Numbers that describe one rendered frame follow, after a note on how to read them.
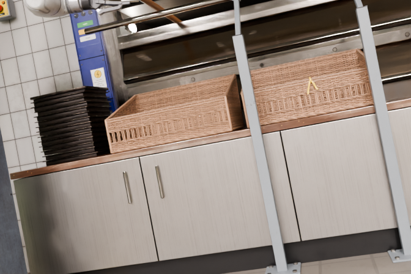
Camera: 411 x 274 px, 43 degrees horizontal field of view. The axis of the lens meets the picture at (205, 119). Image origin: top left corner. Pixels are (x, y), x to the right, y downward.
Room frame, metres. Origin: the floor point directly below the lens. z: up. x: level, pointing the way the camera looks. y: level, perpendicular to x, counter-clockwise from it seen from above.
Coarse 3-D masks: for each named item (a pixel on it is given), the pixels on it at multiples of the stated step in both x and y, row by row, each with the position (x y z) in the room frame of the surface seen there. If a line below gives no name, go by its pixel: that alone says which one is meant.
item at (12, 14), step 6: (0, 0) 2.82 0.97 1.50; (6, 0) 2.81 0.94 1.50; (12, 0) 2.87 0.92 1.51; (6, 6) 2.81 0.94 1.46; (12, 6) 2.85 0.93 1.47; (0, 12) 2.82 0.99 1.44; (6, 12) 2.81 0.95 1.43; (12, 12) 2.84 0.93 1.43; (0, 18) 2.83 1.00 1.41; (6, 18) 2.85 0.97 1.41; (12, 18) 2.88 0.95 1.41
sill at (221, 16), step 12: (276, 0) 2.60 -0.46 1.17; (288, 0) 2.59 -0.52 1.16; (300, 0) 2.58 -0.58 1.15; (228, 12) 2.65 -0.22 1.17; (240, 12) 2.64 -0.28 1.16; (252, 12) 2.62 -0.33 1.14; (168, 24) 2.71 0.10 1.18; (180, 24) 2.70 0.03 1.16; (192, 24) 2.69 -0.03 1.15; (120, 36) 2.76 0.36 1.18; (132, 36) 2.75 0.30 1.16; (144, 36) 2.74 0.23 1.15
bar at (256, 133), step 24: (216, 0) 2.28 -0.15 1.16; (240, 0) 2.29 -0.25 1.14; (360, 0) 2.01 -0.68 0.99; (120, 24) 2.37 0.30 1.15; (240, 24) 2.15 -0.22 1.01; (360, 24) 1.95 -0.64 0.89; (240, 48) 2.04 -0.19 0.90; (240, 72) 2.05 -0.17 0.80; (384, 96) 1.94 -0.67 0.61; (384, 120) 1.95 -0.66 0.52; (384, 144) 1.95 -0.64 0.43; (264, 168) 2.04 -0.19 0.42; (264, 192) 2.04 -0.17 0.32; (408, 240) 1.95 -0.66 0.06; (288, 264) 2.12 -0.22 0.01
